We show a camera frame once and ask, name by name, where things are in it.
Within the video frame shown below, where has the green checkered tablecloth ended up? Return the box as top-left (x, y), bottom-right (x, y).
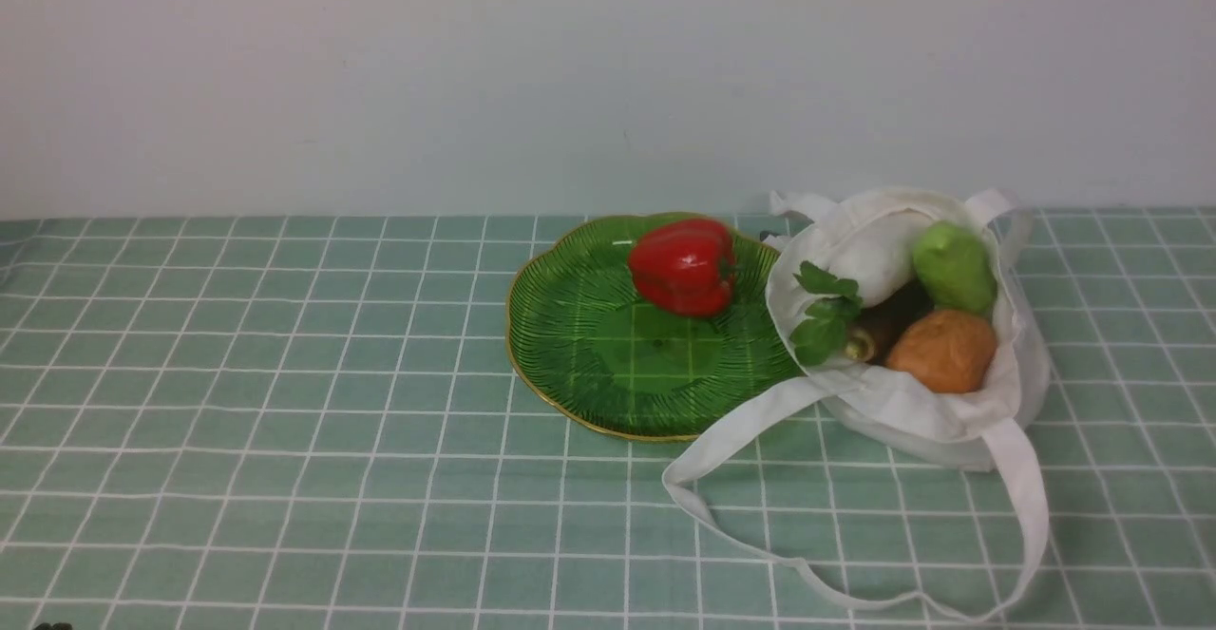
top-left (1, 207), bottom-right (1215, 629)

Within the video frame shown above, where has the green pear-shaped vegetable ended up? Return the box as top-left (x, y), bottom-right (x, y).
top-left (911, 221), bottom-right (998, 317)

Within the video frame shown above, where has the dark carrot with green leaves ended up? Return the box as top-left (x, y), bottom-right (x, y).
top-left (789, 261), bottom-right (933, 367)

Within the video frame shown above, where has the green glass plate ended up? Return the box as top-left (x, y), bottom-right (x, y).
top-left (505, 213), bottom-right (803, 441)

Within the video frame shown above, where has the white cloth tote bag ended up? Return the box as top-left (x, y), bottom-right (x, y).
top-left (662, 187), bottom-right (1052, 624)

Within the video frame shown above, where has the white radish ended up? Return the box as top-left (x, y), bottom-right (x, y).
top-left (826, 210), bottom-right (933, 308)

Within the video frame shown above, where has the red bell pepper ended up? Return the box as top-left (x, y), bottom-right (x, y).
top-left (627, 218), bottom-right (734, 317)

